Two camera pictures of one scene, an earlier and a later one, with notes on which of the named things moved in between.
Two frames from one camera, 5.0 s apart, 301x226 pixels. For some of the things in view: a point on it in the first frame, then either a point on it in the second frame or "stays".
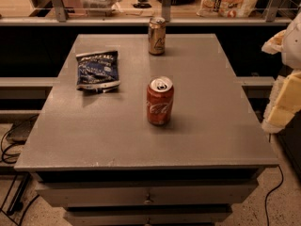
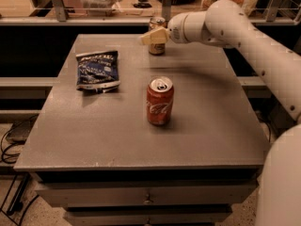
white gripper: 293,46 → 176,29
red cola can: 160,100 stays
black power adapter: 21,130 stays
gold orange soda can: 157,28 stays
